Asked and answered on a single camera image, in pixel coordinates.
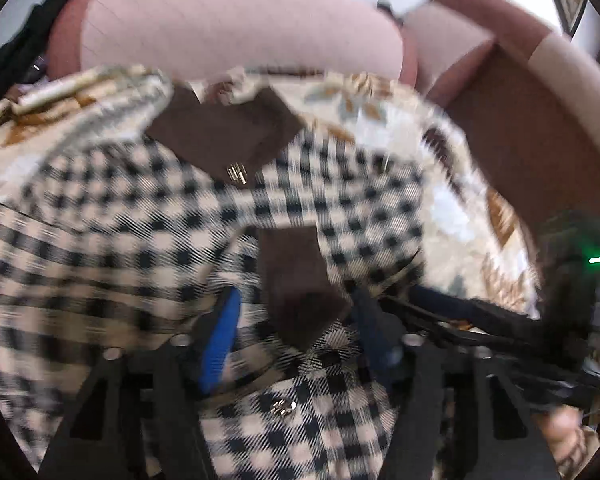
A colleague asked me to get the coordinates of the pink and brown sofa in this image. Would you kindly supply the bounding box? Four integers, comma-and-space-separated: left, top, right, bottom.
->
45, 0, 600, 266

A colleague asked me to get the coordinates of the black cloth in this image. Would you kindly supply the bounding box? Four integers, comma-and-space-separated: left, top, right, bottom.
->
0, 0, 98, 106

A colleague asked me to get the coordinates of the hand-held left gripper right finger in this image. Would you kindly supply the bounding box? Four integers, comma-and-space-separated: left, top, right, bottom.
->
352, 287, 563, 480

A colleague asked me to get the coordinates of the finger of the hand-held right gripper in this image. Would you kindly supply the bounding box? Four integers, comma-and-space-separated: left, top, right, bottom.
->
430, 327, 600, 406
407, 284, 548, 343

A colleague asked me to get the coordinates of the leaf printed blanket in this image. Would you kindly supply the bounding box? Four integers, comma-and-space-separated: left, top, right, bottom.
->
0, 62, 600, 426

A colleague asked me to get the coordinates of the black and beige checkered coat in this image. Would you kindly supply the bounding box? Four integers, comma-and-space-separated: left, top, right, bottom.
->
0, 85, 431, 480

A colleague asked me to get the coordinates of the person's right hand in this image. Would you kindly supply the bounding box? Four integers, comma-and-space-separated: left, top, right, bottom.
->
534, 404, 586, 451

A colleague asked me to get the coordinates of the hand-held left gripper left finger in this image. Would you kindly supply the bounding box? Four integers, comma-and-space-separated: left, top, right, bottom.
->
40, 285, 246, 480

